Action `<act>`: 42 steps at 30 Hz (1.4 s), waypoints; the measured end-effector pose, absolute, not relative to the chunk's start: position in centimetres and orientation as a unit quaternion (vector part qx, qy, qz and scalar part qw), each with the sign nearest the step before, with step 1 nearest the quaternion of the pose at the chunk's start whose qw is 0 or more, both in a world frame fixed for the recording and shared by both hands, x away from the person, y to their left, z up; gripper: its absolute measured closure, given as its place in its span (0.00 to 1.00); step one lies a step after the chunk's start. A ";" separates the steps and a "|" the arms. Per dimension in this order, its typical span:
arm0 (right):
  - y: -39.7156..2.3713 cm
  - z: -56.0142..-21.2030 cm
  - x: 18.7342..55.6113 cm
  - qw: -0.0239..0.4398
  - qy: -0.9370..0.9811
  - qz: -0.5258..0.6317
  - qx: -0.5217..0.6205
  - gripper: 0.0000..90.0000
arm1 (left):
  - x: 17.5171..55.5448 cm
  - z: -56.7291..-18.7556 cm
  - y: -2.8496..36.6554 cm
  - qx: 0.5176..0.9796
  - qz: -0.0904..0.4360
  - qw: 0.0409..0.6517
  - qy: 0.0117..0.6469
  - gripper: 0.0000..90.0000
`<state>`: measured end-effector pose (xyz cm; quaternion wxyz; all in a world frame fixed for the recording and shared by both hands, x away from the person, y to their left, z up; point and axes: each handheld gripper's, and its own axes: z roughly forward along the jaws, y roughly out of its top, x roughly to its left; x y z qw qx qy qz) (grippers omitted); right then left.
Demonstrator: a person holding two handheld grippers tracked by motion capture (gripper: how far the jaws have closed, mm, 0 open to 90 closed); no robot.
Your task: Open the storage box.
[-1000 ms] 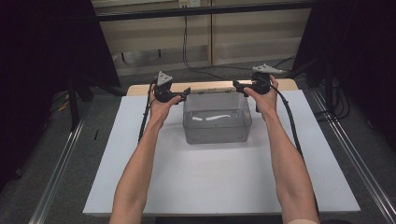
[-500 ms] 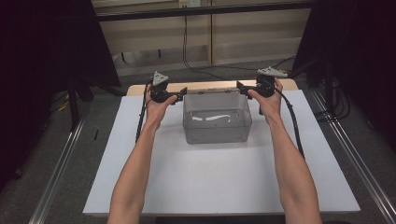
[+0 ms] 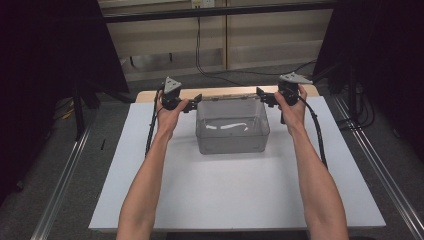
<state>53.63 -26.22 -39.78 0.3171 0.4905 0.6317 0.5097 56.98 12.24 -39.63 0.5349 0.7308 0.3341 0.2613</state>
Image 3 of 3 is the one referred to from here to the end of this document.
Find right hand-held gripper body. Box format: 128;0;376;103
263;72;314;108

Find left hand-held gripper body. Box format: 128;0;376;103
161;76;198;114

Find grey transparent storage box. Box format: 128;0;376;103
195;98;271;155

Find person's left hand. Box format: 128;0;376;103
155;90;190;134

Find person's right hand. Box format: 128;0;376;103
273;84;308;134

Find wooden table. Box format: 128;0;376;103
134;83;321;104

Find beige wooden cabinet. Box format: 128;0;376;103
105;7;334;83

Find black horizontal bar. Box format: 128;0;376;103
103;2;335;24

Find black metal stand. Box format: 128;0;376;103
71;81;86;141

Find white table sheet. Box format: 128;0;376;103
88;96;387;233

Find black curtain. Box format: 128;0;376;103
312;0;424;163
0;0;130;204

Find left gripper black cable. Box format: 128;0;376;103
144;88;162;158

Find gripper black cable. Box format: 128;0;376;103
144;88;162;158
298;95;329;170

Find long black floor cable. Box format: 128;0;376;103
194;16;318;86

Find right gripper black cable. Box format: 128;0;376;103
298;95;329;170

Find bundle of black cables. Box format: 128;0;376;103
335;84;376;132

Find white wall socket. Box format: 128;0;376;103
190;0;216;9

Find metal floor rail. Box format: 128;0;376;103
333;95;424;240
29;124;93;240

